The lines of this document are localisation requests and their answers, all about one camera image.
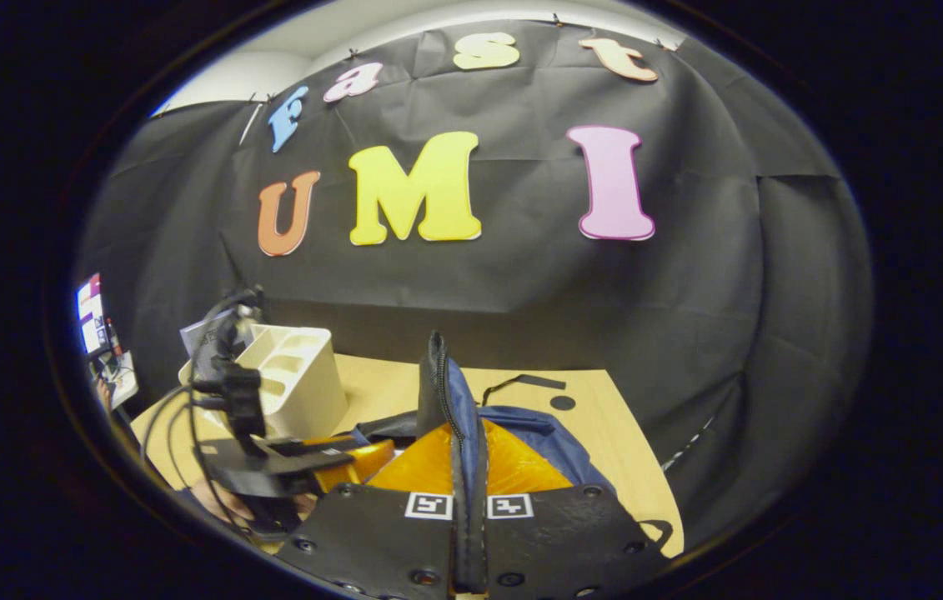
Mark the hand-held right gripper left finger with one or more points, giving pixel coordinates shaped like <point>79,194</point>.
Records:
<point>371,542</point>

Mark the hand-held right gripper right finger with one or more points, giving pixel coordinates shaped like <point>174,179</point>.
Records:
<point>563,542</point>

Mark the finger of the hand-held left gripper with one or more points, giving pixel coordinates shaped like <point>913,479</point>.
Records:
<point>367,458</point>

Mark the cream plastic bookshelf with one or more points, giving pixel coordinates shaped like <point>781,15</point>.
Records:
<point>304,392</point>

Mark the blue schoolbag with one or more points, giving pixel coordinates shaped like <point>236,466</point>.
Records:
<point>546,437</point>

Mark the white side table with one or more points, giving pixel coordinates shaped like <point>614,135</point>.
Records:
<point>121,379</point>

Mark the black round sticker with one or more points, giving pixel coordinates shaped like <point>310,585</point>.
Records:
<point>562,402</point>

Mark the computer monitor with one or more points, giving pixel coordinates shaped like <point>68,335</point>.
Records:
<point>92,312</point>

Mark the black backdrop cloth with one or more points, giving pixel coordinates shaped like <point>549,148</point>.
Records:
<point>688,333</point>

